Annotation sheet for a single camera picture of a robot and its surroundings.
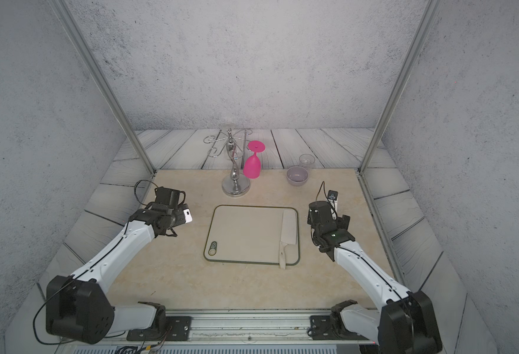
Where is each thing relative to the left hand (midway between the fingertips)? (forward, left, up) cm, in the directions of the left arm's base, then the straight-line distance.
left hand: (179, 215), depth 86 cm
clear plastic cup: (+39, -56, -9) cm, 69 cm away
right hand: (-2, -58, +3) cm, 58 cm away
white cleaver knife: (-2, -43, -12) cm, 45 cm away
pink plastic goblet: (+25, -28, +3) cm, 37 cm away
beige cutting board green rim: (-3, -27, -11) cm, 29 cm away
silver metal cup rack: (+27, -20, +11) cm, 36 cm away
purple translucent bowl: (+30, -50, -11) cm, 60 cm away
